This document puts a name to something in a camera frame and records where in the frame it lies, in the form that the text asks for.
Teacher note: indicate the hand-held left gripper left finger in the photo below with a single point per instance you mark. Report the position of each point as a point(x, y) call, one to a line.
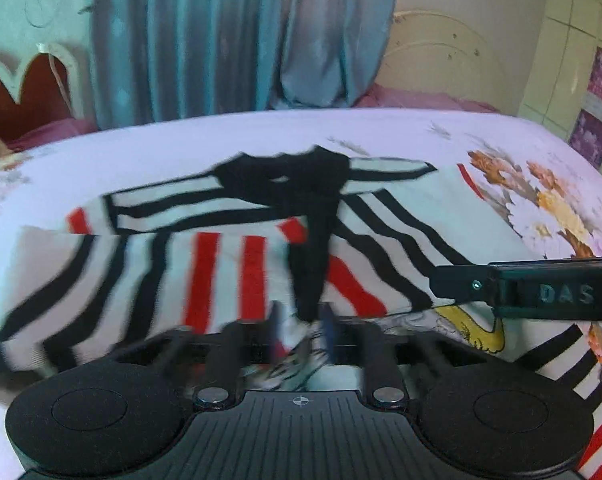
point(277, 332)

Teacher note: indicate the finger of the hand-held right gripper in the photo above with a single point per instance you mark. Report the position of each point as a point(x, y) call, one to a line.
point(461, 284)

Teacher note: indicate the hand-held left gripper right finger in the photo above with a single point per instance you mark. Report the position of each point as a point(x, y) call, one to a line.
point(329, 332)

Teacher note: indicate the pink pillow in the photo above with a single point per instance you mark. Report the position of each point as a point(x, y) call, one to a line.
point(41, 135)

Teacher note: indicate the cream wardrobe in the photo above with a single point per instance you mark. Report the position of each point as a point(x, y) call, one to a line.
point(561, 35)

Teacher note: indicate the pink blanket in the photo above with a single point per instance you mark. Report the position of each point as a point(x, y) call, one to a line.
point(421, 99)

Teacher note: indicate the teal curtain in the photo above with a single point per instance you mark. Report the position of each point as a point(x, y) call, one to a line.
point(221, 35)

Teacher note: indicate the floral bed sheet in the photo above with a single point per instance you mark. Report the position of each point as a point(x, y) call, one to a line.
point(181, 145)

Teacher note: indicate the red heart-shaped headboard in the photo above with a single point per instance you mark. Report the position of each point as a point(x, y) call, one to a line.
point(36, 95)

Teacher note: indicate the cream curved headboard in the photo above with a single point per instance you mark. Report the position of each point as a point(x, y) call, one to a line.
point(441, 60)

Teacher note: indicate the striped black red white garment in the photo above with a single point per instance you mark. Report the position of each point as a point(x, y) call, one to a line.
point(221, 270)

